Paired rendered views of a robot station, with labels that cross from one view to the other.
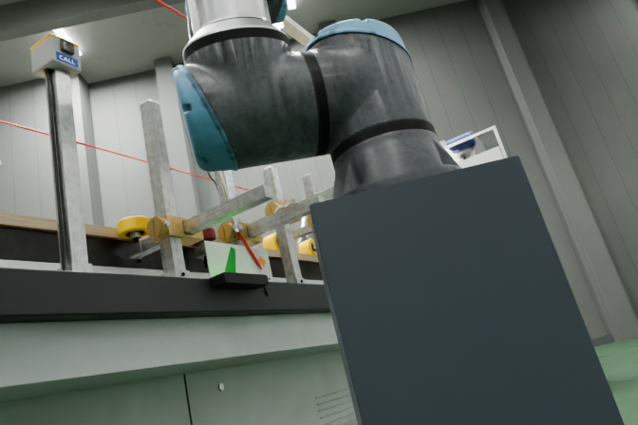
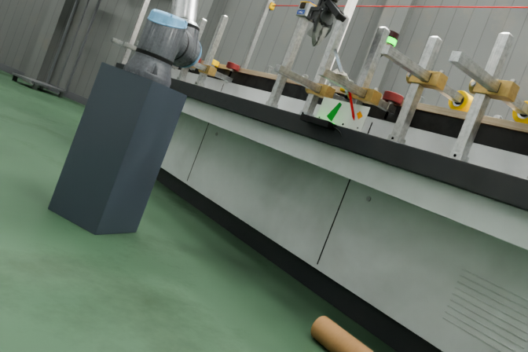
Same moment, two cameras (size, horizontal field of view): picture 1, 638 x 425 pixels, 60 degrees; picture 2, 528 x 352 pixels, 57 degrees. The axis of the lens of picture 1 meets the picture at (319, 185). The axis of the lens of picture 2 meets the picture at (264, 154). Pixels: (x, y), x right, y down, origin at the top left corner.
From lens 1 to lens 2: 260 cm
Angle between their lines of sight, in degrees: 114
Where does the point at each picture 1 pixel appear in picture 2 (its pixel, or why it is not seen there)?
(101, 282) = (265, 108)
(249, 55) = not seen: hidden behind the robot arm
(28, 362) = (248, 131)
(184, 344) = (293, 147)
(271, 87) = not seen: hidden behind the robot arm
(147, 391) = (328, 176)
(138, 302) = (273, 119)
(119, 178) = not seen: outside the picture
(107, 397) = (312, 168)
